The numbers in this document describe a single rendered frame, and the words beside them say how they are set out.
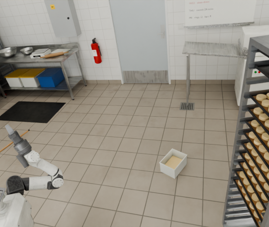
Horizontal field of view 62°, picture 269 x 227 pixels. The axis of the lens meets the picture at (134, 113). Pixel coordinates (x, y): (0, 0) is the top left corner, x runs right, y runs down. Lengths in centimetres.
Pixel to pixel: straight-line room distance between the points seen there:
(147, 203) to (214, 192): 75
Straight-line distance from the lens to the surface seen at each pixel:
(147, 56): 473
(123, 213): 265
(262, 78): 144
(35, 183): 176
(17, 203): 164
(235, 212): 230
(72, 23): 483
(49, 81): 512
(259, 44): 126
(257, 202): 169
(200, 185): 282
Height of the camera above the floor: 221
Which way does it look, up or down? 34 degrees down
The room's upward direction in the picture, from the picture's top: 9 degrees counter-clockwise
